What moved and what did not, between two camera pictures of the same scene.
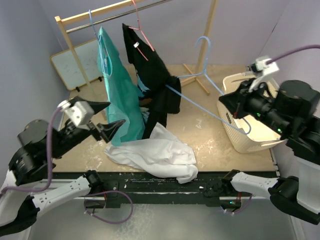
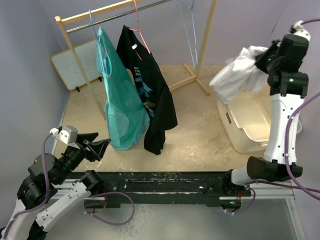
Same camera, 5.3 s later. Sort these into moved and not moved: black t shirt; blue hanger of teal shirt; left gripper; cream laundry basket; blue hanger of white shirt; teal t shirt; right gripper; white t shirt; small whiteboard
Moved: right gripper; left gripper; black t shirt; white t shirt; blue hanger of white shirt
Not moved: small whiteboard; blue hanger of teal shirt; teal t shirt; cream laundry basket
